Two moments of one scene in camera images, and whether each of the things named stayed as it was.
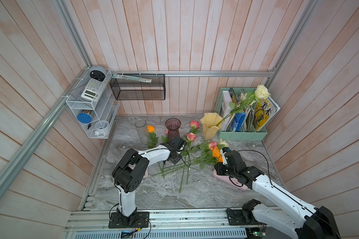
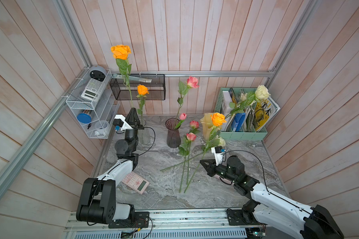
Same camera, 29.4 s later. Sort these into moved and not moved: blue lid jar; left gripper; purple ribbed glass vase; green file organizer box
Moved: left gripper
Not moved: green file organizer box; purple ribbed glass vase; blue lid jar
